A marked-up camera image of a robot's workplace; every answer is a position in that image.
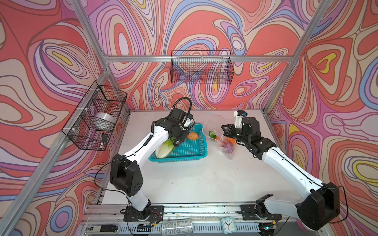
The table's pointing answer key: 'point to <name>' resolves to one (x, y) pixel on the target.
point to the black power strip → (102, 229)
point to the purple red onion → (228, 147)
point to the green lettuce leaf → (165, 149)
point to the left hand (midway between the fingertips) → (185, 131)
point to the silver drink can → (176, 227)
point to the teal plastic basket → (189, 149)
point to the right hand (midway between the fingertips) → (222, 129)
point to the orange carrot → (211, 134)
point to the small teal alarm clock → (228, 225)
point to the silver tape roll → (103, 121)
